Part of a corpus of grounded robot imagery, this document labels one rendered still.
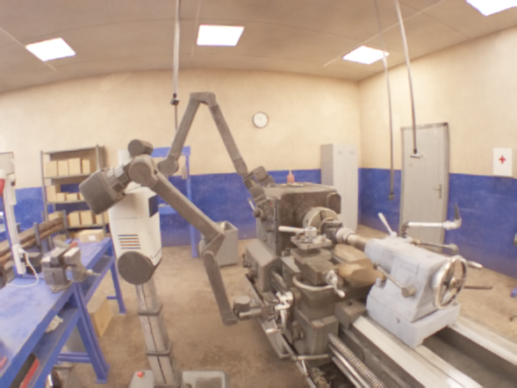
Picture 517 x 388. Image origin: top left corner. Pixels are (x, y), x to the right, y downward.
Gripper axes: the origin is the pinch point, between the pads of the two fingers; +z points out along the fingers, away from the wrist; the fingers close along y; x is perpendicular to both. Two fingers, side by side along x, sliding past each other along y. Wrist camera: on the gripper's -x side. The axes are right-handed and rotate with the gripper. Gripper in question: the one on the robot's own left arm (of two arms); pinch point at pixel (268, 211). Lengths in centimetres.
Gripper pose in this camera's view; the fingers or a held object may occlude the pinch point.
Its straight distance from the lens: 136.3
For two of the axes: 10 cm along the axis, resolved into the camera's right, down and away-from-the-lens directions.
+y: -1.1, -1.2, 9.9
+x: -8.4, 5.4, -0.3
